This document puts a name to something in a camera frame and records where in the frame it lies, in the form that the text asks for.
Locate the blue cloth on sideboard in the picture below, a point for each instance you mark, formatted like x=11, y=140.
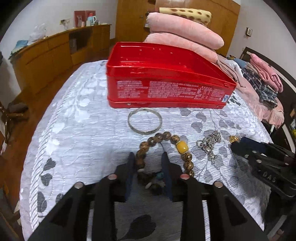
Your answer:
x=18, y=47

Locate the pink folded quilt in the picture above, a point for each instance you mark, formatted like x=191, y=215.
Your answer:
x=174, y=40
x=185, y=28

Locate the small gold charm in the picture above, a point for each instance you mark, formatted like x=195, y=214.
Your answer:
x=234, y=138

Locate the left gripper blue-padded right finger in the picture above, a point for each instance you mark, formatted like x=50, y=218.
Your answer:
x=181, y=187

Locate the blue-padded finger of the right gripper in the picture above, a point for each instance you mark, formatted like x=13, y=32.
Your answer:
x=245, y=149
x=254, y=142

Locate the blue white kettle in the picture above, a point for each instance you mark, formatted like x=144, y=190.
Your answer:
x=91, y=19

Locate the dark bed headboard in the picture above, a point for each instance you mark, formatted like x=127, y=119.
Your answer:
x=287, y=97

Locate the folded pink clothing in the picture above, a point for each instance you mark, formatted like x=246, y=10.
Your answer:
x=266, y=73

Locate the white plastic bag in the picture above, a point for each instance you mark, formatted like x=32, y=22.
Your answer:
x=38, y=33

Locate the upper pink folded quilt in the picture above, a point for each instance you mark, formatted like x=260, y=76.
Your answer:
x=185, y=28

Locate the silver bangle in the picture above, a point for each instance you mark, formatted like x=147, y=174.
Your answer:
x=145, y=121

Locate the red tin box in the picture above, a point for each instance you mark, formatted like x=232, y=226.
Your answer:
x=146, y=75

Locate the wooden stool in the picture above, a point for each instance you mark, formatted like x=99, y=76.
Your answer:
x=14, y=112

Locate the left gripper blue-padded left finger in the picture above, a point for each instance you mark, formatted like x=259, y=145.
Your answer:
x=115, y=187

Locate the red photo frames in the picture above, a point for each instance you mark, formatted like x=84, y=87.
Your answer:
x=82, y=16

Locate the wall switch panel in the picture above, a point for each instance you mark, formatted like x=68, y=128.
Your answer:
x=248, y=32

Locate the wooden sideboard cabinet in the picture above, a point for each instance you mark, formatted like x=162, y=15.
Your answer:
x=38, y=64

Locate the folded plaid clothing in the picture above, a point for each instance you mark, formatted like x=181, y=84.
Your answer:
x=265, y=93

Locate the wooden wardrobe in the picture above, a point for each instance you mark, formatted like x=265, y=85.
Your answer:
x=131, y=18

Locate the wall power outlet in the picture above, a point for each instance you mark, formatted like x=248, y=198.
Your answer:
x=64, y=21

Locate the yellow brown-spotted blanket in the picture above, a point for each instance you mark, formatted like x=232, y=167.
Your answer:
x=198, y=15

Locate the lower pink folded quilt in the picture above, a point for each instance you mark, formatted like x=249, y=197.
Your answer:
x=174, y=40

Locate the pink bed sheet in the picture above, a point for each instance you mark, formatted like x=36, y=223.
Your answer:
x=273, y=116

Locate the white leaf-pattern table cover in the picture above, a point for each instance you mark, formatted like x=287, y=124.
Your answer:
x=81, y=138

